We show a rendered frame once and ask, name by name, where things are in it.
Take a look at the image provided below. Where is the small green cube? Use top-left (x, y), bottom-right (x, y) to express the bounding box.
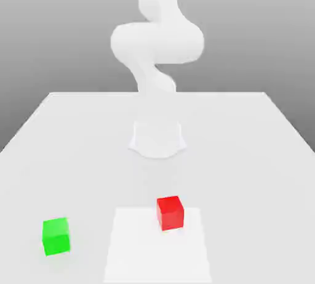
top-left (41, 217), bottom-right (71, 257)

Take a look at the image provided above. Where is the small red cube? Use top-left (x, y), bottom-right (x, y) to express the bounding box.
top-left (156, 195), bottom-right (185, 232)

